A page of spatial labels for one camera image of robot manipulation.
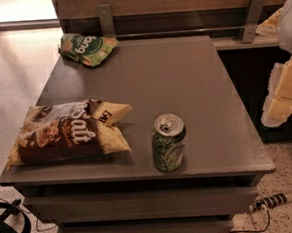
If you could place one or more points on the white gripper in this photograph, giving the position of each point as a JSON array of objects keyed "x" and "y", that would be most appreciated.
[{"x": 290, "y": 23}]

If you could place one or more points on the green soda can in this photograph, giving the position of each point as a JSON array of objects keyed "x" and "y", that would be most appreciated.
[{"x": 168, "y": 141}]

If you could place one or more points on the green rice chip bag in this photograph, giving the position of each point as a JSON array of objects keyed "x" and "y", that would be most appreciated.
[{"x": 88, "y": 50}]

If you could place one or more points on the brown yellow chip bag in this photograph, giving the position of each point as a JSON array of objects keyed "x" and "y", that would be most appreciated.
[{"x": 68, "y": 131}]

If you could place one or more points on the white power strip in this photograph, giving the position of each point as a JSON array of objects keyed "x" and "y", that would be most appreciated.
[{"x": 271, "y": 201}]

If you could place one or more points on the grey drawer cabinet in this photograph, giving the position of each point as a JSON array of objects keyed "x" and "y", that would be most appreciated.
[{"x": 182, "y": 76}]

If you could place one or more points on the lower drawer front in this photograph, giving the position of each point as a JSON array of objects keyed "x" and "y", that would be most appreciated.
[{"x": 223, "y": 226}]

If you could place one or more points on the drawer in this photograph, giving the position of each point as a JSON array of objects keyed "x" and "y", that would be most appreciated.
[
  {"x": 223, "y": 226},
  {"x": 142, "y": 205}
]

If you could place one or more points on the top drawer front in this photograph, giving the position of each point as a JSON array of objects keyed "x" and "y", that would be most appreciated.
[{"x": 142, "y": 205}]

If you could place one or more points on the right metal wall bracket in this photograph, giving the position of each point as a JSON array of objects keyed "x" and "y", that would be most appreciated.
[{"x": 247, "y": 32}]

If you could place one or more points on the metal wall bracket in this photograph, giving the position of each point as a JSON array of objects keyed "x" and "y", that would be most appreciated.
[
  {"x": 106, "y": 20},
  {"x": 247, "y": 32}
]

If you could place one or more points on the left metal wall bracket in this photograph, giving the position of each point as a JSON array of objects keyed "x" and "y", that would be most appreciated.
[{"x": 106, "y": 20}]

